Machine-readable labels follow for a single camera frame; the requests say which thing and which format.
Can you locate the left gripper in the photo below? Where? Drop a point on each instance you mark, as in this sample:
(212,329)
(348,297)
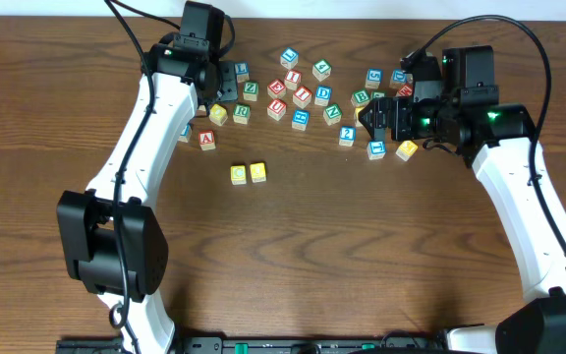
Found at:
(227,82)

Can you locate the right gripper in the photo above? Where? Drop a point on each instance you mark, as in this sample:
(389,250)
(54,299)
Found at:
(390,118)

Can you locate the green R block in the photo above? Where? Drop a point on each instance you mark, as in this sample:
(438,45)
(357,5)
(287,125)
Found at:
(241,114)

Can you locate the blue L block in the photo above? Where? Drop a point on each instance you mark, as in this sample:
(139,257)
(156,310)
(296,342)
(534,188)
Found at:
(242,71)

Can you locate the yellow C block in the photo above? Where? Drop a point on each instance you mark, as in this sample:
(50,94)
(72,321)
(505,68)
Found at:
(238,174)

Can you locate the yellow O block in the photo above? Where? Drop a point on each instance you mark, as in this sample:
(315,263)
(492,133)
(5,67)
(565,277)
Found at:
(258,172)

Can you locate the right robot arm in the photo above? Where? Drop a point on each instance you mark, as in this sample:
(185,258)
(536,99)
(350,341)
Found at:
(456,102)

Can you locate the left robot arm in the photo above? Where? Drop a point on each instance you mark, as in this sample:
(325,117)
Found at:
(112,241)

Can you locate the yellow G block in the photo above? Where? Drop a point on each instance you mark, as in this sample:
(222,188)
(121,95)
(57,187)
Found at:
(356,117)

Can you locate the green Z block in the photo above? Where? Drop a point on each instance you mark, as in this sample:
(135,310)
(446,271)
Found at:
(250,91)

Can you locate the green J block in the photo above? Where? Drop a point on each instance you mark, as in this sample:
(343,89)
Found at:
(377,94)

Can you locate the green B block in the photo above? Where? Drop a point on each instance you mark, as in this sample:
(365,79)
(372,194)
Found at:
(360,98)

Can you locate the yellow block centre left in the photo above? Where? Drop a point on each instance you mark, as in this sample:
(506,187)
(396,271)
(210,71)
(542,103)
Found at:
(218,114)

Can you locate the blue T block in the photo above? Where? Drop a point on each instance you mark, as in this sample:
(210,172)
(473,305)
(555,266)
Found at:
(376,150)

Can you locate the blue 2 block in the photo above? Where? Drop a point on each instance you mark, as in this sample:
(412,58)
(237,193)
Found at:
(347,136)

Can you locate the red M block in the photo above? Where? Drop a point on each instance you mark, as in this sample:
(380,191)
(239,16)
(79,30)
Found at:
(405,90)

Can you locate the blue 5 block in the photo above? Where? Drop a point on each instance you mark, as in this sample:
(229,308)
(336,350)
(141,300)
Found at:
(373,78)

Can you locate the green N block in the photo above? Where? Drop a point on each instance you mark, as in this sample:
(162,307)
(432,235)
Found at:
(332,114)

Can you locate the yellow block far right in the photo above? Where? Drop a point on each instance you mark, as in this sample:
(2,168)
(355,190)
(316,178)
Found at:
(406,150)

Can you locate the blue D block right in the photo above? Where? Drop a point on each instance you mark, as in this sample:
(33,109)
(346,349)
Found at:
(398,79)

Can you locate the blue d block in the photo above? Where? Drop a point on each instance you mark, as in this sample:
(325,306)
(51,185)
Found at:
(398,79)
(322,95)

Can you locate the red E block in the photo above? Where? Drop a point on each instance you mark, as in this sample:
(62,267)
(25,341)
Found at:
(276,89)

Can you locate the red U block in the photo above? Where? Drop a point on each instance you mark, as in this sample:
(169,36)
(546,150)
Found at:
(276,109)

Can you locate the red A block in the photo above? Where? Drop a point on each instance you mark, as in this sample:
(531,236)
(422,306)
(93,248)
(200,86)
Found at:
(206,140)

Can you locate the blue D block centre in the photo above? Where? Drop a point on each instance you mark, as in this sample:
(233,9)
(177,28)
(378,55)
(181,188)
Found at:
(322,95)

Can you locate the blue P block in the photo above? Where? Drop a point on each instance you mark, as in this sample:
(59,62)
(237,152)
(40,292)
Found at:
(185,135)

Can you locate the red I block upper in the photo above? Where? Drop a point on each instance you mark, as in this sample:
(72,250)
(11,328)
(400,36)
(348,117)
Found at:
(292,79)

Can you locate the red i block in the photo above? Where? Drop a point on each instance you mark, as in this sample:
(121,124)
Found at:
(302,97)
(292,79)

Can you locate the blue block top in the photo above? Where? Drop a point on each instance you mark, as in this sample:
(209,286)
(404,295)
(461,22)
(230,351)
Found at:
(289,58)

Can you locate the green 4 block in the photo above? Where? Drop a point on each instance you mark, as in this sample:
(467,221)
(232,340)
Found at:
(321,70)

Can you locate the red I block lower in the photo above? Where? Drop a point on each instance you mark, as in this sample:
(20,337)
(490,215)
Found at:
(302,97)

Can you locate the blue H block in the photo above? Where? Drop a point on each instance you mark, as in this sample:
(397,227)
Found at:
(300,120)

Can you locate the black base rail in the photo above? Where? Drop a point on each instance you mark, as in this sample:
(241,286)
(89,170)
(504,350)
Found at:
(217,345)

